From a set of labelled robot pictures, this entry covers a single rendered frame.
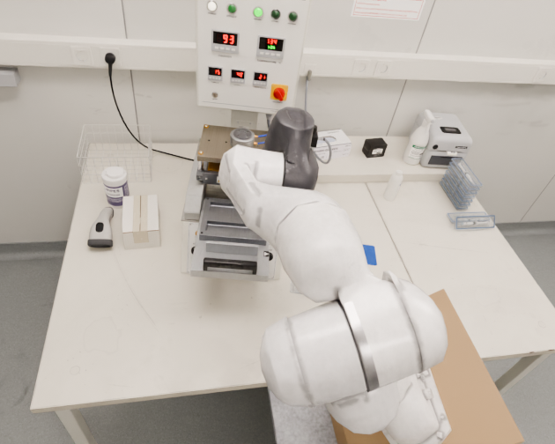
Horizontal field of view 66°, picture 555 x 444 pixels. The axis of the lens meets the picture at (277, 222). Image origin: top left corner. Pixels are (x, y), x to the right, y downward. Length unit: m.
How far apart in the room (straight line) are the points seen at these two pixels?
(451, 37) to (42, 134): 1.81
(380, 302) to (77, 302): 1.13
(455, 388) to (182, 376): 0.71
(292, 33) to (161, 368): 1.05
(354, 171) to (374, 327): 1.49
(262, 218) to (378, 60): 1.43
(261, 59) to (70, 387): 1.09
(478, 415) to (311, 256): 0.70
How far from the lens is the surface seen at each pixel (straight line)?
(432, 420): 1.07
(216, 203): 1.37
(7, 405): 2.24
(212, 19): 1.39
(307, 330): 0.49
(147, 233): 1.51
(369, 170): 1.97
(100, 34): 1.85
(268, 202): 0.61
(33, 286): 2.54
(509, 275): 1.86
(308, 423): 1.27
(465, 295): 1.69
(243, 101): 1.49
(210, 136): 1.45
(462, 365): 1.13
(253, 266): 1.18
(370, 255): 1.65
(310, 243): 0.49
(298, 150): 0.79
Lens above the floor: 1.93
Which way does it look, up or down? 45 degrees down
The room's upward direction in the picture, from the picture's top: 10 degrees clockwise
